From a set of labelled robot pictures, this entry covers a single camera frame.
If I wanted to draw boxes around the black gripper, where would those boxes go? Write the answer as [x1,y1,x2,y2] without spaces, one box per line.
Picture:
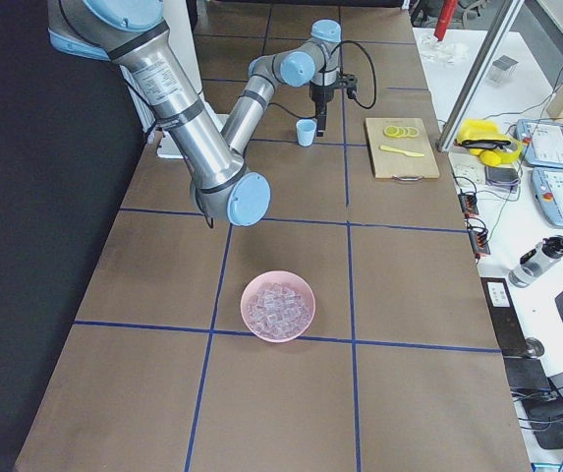
[310,71,358,137]

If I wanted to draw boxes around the clear water bottle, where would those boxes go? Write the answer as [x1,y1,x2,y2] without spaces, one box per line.
[508,235,563,288]

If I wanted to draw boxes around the aluminium frame post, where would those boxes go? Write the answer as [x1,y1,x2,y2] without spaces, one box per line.
[436,0,525,152]

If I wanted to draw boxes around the yellow cloth bag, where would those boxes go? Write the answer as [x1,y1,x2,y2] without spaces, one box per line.
[456,118,523,167]

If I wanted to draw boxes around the teach pendant upper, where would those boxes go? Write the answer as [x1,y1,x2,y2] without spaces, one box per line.
[515,118,563,169]

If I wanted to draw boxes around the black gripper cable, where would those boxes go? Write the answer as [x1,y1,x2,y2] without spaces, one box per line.
[334,40,376,110]

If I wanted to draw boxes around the yellow plastic knife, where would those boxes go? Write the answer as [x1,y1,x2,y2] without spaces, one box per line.
[379,145,425,158]

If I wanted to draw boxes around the pink bowl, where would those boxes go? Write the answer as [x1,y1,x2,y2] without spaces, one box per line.
[240,270,315,343]

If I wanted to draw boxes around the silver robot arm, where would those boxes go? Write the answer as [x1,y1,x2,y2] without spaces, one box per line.
[221,19,358,153]
[47,1,271,226]

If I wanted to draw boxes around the pile of clear ice cubes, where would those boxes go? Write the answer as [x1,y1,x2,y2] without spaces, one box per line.
[247,283,310,338]

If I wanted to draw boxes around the wooden cutting board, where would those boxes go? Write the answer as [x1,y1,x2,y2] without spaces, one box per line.
[365,118,440,181]

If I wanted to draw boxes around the light blue paper cup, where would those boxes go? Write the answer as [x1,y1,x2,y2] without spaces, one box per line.
[296,119,317,148]

